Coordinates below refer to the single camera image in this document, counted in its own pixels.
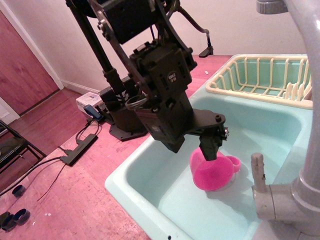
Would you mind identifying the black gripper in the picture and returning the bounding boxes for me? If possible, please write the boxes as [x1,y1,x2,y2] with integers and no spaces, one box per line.
[136,90,230,162]

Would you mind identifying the pink plastic cup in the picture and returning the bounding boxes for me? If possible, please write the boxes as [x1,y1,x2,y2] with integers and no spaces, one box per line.
[189,147,242,191]

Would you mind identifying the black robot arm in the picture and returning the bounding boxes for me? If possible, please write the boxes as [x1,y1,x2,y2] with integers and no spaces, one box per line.
[66,0,228,161]

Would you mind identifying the mint green toy sink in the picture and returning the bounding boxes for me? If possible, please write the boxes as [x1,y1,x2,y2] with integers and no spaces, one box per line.
[104,53,315,240]

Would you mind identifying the black usb hub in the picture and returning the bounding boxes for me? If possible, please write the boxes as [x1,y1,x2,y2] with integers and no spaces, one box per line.
[59,133,98,167]

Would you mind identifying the blue adapter plug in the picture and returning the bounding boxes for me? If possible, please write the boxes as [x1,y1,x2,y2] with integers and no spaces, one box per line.
[83,104,103,121]

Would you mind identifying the white cardboard box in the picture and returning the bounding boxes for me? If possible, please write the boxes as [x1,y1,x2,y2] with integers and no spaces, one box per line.
[75,92,103,117]

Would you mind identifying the cream yellow dish rack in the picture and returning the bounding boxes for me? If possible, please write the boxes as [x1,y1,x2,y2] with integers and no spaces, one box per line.
[205,54,313,110]

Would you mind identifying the grey toy faucet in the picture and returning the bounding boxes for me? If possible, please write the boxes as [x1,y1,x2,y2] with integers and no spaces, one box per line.
[250,0,320,237]

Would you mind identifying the wooden door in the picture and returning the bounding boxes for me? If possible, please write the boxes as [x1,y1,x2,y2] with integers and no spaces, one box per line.
[0,13,59,116]

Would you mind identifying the black metal chair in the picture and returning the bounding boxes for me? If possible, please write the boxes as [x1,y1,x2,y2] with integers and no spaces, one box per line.
[0,120,47,174]

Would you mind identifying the black gooseneck camera mount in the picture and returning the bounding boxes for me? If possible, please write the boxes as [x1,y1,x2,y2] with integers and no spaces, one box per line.
[172,0,214,58]

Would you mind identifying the thin black wire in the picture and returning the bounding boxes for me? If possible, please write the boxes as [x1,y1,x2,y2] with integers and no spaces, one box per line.
[36,163,67,202]

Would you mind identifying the black cable on table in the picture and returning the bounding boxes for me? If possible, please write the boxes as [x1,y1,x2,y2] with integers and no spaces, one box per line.
[0,156,63,197]

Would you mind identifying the black tape ring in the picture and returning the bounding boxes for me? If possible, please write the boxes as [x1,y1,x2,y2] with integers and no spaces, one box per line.
[13,208,31,225]
[11,184,26,198]
[0,211,17,232]

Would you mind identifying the black tape ring front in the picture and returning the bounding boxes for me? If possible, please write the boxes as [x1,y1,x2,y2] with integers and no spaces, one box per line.
[13,208,31,225]

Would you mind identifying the black tape ring left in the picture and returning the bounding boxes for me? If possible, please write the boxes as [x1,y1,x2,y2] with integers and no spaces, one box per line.
[0,211,17,232]

